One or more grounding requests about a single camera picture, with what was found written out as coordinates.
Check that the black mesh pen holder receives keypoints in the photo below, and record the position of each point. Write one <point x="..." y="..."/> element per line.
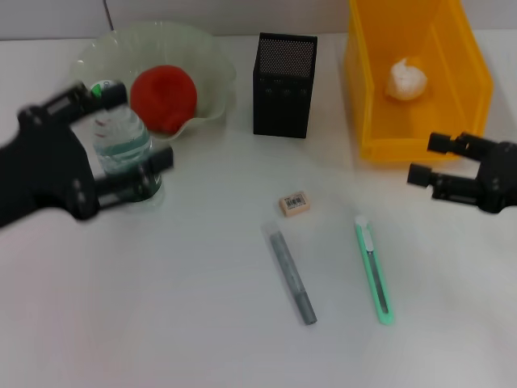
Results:
<point x="282" y="97"/>

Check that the pale green glass fruit plate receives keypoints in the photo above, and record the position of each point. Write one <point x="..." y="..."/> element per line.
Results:
<point x="202" y="60"/>

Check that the red-orange toy orange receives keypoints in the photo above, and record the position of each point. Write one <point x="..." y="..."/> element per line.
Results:
<point x="163" y="97"/>

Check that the clear water bottle green label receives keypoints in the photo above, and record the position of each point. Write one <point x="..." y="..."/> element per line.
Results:
<point x="121" y="137"/>

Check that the grey marker pen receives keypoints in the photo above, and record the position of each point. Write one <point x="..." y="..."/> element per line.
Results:
<point x="291" y="275"/>

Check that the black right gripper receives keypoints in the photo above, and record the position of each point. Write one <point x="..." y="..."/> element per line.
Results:
<point x="501" y="178"/>

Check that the white paper ball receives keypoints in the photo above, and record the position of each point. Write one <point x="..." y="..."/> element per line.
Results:
<point x="406" y="81"/>

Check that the yellow plastic bin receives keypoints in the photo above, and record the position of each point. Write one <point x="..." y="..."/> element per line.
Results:
<point x="452" y="133"/>

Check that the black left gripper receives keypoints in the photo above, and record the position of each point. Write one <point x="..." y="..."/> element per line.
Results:
<point x="44" y="174"/>

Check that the green utility knife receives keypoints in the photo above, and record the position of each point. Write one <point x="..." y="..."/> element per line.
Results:
<point x="375" y="279"/>

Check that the beige eraser with barcode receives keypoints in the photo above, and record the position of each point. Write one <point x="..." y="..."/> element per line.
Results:
<point x="295" y="205"/>

